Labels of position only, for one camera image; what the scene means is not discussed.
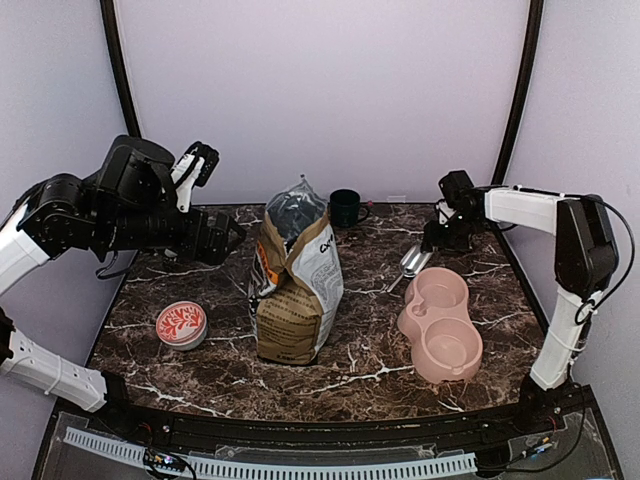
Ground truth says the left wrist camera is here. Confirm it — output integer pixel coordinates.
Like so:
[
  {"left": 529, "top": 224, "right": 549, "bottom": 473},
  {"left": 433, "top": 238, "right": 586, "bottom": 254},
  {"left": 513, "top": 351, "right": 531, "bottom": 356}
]
[{"left": 171, "top": 141, "right": 220, "bottom": 213}]

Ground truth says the metal scoop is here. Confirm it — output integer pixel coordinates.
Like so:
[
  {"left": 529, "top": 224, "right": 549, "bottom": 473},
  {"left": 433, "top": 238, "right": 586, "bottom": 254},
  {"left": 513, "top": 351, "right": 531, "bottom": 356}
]
[{"left": 387, "top": 244, "right": 433, "bottom": 292}]

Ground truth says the left black frame post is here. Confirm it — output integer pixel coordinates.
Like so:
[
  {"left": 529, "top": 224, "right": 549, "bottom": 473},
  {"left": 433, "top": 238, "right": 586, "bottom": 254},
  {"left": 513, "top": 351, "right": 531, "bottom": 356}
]
[{"left": 99, "top": 0, "right": 142, "bottom": 138}]

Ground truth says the white slotted cable duct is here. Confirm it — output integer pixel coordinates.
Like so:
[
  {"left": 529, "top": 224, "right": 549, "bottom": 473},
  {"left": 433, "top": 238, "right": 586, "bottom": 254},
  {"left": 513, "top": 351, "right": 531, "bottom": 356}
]
[{"left": 63, "top": 427, "right": 477, "bottom": 479}]

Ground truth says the pet food bag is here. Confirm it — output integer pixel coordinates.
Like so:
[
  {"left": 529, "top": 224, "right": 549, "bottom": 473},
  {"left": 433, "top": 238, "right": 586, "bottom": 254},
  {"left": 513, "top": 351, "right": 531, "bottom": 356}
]
[{"left": 248, "top": 178, "right": 344, "bottom": 366}]

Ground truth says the red patterned round tin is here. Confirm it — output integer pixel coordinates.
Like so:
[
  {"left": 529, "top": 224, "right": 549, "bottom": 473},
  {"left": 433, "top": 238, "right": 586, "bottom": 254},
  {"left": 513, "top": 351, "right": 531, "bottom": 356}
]
[{"left": 155, "top": 301, "right": 208, "bottom": 351}]

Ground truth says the black mug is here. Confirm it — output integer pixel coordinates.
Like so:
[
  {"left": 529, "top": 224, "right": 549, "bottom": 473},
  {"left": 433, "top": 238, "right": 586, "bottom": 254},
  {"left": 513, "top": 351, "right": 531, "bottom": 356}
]
[{"left": 329, "top": 189, "right": 370, "bottom": 228}]

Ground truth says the right black frame post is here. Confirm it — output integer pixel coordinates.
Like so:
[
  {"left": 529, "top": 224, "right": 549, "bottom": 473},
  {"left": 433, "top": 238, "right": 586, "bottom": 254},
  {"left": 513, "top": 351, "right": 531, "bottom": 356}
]
[{"left": 491, "top": 0, "right": 544, "bottom": 185}]

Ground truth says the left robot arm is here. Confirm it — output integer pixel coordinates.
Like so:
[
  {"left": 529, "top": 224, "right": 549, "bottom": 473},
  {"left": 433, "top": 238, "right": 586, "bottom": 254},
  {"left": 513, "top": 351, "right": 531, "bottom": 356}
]
[{"left": 1, "top": 135, "right": 246, "bottom": 436}]

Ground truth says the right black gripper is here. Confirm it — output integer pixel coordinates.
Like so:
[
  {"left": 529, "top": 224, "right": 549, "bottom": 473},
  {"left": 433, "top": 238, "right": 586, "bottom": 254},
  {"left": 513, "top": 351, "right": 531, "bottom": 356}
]
[{"left": 422, "top": 211, "right": 483, "bottom": 256}]

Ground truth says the pink double pet bowl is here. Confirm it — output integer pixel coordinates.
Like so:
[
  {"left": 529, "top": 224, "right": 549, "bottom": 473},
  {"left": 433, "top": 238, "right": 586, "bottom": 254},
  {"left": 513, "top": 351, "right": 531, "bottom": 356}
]
[{"left": 397, "top": 267, "right": 483, "bottom": 384}]

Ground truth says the black frame post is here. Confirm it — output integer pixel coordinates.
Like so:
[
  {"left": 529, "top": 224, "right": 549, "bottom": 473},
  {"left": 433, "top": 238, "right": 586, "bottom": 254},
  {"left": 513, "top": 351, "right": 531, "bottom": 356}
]
[
  {"left": 99, "top": 0, "right": 142, "bottom": 138},
  {"left": 491, "top": 0, "right": 544, "bottom": 185}
]

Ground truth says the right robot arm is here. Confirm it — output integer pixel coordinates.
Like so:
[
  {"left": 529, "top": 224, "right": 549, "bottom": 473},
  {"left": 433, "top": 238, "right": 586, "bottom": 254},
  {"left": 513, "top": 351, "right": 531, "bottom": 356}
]
[{"left": 421, "top": 170, "right": 619, "bottom": 391}]

